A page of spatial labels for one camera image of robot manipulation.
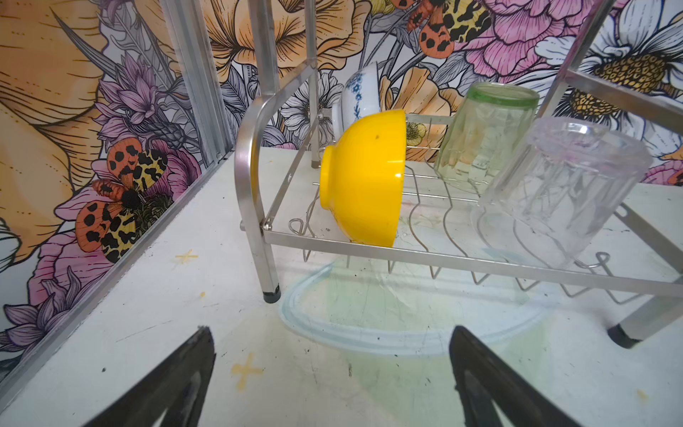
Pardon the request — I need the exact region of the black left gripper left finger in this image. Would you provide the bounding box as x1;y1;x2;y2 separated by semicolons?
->
86;326;216;426

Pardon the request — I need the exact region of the clear plastic tumbler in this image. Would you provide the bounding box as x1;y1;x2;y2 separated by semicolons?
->
471;117;653;269

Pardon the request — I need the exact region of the yellow plastic bowl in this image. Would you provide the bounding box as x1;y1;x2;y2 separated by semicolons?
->
319;110;407;247

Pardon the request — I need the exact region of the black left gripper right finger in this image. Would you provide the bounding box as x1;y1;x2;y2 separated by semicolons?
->
449;326;578;426

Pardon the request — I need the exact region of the green plastic tumbler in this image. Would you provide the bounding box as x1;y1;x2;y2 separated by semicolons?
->
435;83;540;195

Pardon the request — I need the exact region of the steel two-tier dish rack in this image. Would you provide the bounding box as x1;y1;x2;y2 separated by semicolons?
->
234;1;682;349

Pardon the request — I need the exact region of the blue white ceramic bowl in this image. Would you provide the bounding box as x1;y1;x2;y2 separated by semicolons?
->
331;62;382;141

